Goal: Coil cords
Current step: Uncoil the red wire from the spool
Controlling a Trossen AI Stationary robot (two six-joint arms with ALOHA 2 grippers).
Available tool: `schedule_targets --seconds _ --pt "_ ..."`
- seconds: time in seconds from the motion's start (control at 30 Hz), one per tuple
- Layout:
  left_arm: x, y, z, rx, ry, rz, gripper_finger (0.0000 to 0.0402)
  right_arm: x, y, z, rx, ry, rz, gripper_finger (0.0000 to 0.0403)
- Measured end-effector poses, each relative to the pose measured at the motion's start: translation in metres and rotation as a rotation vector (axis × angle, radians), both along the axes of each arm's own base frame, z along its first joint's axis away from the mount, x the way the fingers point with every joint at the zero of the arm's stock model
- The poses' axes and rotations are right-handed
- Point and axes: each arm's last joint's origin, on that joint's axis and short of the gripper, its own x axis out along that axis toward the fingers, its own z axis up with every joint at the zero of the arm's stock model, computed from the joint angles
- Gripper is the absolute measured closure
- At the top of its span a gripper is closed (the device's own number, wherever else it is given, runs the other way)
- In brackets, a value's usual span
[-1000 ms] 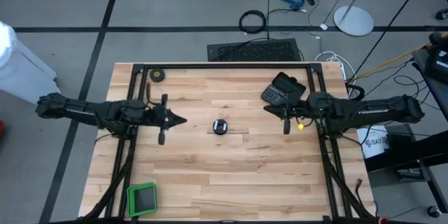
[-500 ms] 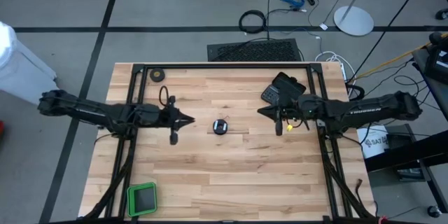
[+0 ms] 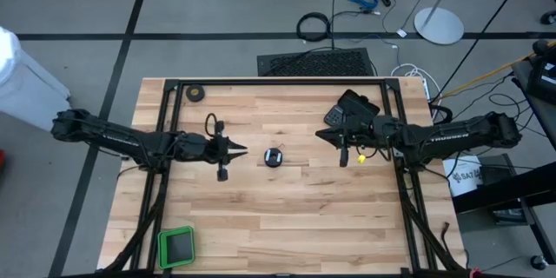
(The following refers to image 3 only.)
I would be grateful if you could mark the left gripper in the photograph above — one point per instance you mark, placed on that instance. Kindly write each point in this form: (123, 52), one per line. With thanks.
(202, 147)

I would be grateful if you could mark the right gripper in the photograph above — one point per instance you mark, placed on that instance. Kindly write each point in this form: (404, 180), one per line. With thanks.
(369, 132)

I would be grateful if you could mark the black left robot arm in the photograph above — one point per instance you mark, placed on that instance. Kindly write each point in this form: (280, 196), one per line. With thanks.
(108, 132)

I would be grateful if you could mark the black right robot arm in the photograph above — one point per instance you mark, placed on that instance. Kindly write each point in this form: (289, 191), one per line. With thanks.
(456, 137)

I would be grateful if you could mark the black slab-shaped device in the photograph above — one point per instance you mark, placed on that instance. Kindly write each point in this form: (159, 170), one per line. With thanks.
(358, 102)

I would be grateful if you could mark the black tape roll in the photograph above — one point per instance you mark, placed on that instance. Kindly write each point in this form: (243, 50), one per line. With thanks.
(189, 93)

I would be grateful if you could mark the black perforated floor mat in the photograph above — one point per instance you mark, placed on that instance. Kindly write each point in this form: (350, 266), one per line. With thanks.
(317, 63)

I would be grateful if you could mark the white power strip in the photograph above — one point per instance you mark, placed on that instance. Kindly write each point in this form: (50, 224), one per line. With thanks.
(426, 89)

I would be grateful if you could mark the green-framed black tray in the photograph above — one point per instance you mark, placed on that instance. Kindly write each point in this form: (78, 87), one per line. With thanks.
(176, 247)

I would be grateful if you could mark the small white floor adapter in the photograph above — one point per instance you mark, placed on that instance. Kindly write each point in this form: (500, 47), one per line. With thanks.
(401, 33)

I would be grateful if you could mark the silver round-base stand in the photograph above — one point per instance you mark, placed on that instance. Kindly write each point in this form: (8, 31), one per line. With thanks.
(438, 26)

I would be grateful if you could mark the dark grey box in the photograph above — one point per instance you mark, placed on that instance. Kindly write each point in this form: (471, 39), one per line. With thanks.
(495, 169)

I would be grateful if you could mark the black diagonal beam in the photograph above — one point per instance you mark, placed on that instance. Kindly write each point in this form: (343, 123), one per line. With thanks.
(504, 191)

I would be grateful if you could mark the small red tag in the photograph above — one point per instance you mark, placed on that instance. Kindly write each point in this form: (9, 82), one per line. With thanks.
(473, 273)

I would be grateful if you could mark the grey work table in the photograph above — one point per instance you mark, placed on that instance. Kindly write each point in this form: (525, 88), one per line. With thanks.
(543, 121)

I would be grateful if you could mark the thin black diagonal pole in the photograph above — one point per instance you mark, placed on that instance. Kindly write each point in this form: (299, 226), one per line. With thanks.
(504, 3)

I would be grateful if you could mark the white plastic bin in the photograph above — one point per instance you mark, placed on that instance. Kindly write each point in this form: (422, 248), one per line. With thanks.
(26, 91)

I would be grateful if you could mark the black device with label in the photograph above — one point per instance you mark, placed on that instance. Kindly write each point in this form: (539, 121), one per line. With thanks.
(548, 78)

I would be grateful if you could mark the black caster wheel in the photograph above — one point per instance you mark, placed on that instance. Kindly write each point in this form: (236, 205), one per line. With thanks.
(539, 262)
(549, 17)

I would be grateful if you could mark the black aluminium table frame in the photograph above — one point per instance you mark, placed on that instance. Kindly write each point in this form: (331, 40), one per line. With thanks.
(282, 81)

